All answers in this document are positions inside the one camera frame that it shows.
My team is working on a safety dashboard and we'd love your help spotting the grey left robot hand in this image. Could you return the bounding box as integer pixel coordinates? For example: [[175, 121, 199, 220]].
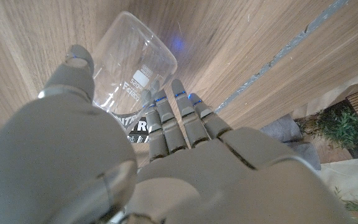
[[0, 44, 356, 224]]

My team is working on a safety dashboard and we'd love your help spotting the clear glass beaker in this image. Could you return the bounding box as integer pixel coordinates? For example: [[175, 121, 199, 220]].
[[91, 11, 178, 134]]

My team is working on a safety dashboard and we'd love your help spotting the grey tape outline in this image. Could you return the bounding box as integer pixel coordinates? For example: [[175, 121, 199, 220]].
[[214, 0, 351, 113]]

